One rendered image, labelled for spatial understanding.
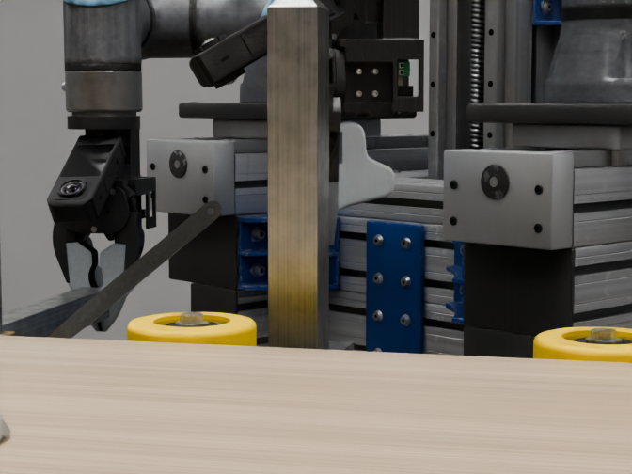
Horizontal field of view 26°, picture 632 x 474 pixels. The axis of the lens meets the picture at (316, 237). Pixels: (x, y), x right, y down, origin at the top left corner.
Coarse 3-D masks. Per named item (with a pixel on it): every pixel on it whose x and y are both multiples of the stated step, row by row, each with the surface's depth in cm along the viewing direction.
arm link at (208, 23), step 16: (192, 0) 140; (208, 0) 140; (224, 0) 139; (240, 0) 139; (256, 0) 139; (272, 0) 139; (192, 16) 139; (208, 16) 139; (224, 16) 139; (240, 16) 139; (256, 16) 139; (192, 32) 140; (208, 32) 140; (224, 32) 139; (192, 48) 141
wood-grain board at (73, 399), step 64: (0, 384) 69; (64, 384) 69; (128, 384) 69; (192, 384) 69; (256, 384) 69; (320, 384) 69; (384, 384) 69; (448, 384) 69; (512, 384) 69; (576, 384) 69; (0, 448) 56; (64, 448) 56; (128, 448) 56; (192, 448) 56; (256, 448) 56; (320, 448) 56; (384, 448) 56; (448, 448) 56; (512, 448) 56; (576, 448) 56
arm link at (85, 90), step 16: (80, 80) 131; (96, 80) 131; (112, 80) 131; (128, 80) 132; (80, 96) 132; (96, 96) 131; (112, 96) 131; (128, 96) 132; (80, 112) 132; (96, 112) 132; (112, 112) 132; (128, 112) 133
